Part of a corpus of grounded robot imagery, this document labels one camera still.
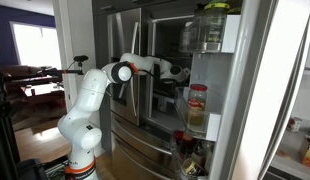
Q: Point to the bright window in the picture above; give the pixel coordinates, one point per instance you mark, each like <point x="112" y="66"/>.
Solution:
<point x="35" y="46"/>

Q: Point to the glass jar with red lid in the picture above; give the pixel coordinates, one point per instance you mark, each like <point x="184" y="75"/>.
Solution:
<point x="196" y="100"/>

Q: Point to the black tripod stand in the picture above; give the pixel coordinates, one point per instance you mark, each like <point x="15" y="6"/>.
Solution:
<point x="3" y="133"/>

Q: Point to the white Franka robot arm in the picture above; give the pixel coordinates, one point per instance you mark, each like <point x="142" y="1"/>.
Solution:
<point x="88" y="93"/>

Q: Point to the grey overhead cabinet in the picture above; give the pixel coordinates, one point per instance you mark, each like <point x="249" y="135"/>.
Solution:
<point x="128" y="4"/>

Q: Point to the dark bottle with red cap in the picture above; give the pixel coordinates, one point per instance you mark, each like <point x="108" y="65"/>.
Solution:
<point x="181" y="141"/>

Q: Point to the jar with yellow label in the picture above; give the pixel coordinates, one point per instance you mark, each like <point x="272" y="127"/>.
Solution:
<point x="191" y="168"/>

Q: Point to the stainless steel fridge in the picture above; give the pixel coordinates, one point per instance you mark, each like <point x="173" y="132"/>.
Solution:
<point x="171" y="33"/>

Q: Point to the clear bottle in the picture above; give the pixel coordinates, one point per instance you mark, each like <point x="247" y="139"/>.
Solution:
<point x="203" y="153"/>

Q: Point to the stainless freezer drawer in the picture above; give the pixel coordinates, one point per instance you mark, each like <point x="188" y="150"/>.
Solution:
<point x="135" y="163"/>
<point x="135" y="136"/>

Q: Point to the white kitchen counter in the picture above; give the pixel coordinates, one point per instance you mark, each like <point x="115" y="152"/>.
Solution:
<point x="288" y="156"/>

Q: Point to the open white fridge door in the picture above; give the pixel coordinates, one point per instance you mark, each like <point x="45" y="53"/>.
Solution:
<point x="261" y="100"/>

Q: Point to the closed stainless fridge door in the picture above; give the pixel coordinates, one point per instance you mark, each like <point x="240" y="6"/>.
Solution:
<point x="123" y="33"/>

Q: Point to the red and white carton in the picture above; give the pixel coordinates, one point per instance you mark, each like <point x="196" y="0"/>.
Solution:
<point x="295" y="125"/>

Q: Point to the wooden coffee table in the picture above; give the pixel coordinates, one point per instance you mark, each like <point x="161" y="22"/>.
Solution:
<point x="45" y="89"/>

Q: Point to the dark brown sofa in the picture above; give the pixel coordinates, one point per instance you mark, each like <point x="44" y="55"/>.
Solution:
<point x="25" y="75"/>

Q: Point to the black camera on boom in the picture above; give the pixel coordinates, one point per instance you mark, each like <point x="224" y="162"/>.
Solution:
<point x="80" y="58"/>

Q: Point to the clear fridge door bin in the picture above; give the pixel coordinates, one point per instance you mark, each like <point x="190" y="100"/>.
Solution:
<point x="176" y="166"/>
<point x="231" y="33"/>
<point x="213" y="126"/>

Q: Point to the glass jar with green lid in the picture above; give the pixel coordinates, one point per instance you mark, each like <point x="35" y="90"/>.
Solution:
<point x="215" y="23"/>

